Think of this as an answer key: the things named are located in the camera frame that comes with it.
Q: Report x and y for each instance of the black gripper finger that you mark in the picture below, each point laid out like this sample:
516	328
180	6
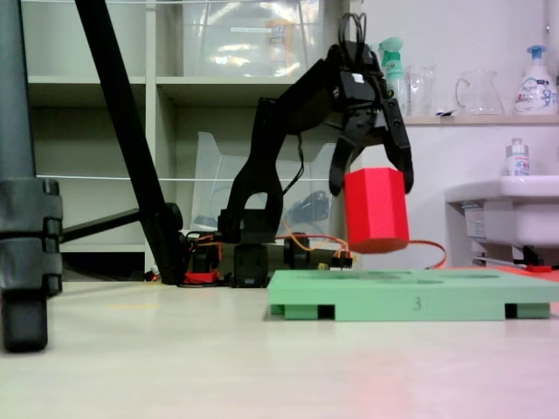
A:
399	139
340	166

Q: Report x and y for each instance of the red octagonal pillar block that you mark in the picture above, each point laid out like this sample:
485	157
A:
375	209

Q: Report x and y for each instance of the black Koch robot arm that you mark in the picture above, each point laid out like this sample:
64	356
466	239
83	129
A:
262	174

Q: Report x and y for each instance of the green shape-hole board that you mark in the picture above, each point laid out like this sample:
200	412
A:
380	301

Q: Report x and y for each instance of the small red block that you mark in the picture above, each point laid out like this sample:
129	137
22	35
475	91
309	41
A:
538	269

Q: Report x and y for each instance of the clear glass beaker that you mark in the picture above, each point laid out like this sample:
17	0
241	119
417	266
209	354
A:
421	96

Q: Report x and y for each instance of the green spray bottle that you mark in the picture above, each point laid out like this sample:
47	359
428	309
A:
391	48

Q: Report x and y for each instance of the pale wooden counter shelf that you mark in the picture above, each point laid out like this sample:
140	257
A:
480	121

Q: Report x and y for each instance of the clear glass pitcher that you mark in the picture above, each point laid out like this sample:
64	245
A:
480	96

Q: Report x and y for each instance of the orange labelled packet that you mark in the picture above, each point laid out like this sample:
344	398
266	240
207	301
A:
279	39

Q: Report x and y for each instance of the black round clamp knob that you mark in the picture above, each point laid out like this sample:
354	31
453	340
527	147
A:
297	255

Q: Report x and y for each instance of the small clear sanitiser bottle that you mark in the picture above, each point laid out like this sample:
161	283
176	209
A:
518	161

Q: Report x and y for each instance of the clear plastic storage box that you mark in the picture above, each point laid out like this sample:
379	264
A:
244	52

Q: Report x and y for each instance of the beige shelf unit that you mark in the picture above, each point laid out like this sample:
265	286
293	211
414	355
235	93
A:
218	87

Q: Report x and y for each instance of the white sink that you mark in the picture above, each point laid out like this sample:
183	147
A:
524	209

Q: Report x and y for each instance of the white foam soap bottle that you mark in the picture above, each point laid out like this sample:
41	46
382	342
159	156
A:
535	91

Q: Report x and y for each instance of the red mat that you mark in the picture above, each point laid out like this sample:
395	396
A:
554	276

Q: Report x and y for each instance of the slanted black tripod leg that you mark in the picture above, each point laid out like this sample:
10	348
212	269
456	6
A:
118	109

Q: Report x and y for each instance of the black tripod brace bar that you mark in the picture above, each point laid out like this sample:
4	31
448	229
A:
100	224

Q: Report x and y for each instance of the thick grey tripod leg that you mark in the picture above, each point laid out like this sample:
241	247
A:
22	262

